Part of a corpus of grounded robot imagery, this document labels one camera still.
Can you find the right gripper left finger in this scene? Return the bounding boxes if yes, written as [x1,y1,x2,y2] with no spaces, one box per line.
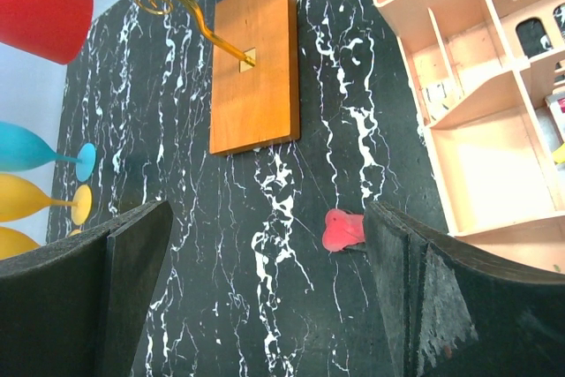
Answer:
[1,200,173,376]

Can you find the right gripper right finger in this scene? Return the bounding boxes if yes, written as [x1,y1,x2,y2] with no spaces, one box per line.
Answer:
[363,201,564,376]

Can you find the yellow-base orange wine glass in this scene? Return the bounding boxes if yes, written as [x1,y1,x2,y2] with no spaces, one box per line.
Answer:
[1,227,75,260]

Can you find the yellow-base amber wine glass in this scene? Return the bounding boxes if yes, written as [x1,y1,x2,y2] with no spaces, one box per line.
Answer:
[1,173,93,225]

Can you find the blue wine glass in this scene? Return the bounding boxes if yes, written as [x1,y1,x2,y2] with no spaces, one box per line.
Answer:
[1,122,96,182]

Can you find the red wine glass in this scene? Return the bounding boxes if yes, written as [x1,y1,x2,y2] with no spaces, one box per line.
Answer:
[1,0,94,64]

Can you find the red bow hair clip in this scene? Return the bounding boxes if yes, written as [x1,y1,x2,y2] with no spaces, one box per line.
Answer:
[321,208,366,253]

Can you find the black yellow highlighter marker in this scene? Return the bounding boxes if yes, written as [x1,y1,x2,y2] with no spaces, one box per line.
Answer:
[552,143,565,164]

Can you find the pink desk organizer tray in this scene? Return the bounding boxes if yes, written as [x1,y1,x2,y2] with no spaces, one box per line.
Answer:
[373,0,564,273]

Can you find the gold wire wine glass rack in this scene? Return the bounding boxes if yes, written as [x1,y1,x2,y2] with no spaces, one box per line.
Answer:
[134,0,300,155]

